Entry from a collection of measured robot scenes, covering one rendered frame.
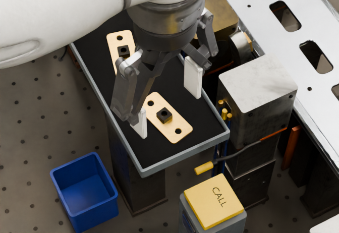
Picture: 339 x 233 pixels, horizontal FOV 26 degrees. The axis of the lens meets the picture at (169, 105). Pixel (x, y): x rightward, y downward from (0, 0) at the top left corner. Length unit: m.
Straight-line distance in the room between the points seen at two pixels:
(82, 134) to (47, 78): 0.17
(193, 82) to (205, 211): 0.18
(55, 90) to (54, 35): 0.96
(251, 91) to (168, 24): 0.36
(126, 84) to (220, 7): 0.42
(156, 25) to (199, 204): 0.29
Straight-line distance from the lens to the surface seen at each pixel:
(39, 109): 1.61
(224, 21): 1.24
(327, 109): 1.26
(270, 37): 1.33
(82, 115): 1.59
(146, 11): 0.78
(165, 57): 0.87
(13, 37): 0.65
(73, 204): 1.49
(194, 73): 0.99
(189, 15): 0.79
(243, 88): 1.13
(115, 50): 1.10
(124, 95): 0.89
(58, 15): 0.66
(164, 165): 1.00
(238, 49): 1.19
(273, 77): 1.15
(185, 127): 1.03
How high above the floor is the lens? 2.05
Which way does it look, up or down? 58 degrees down
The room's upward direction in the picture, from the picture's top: straight up
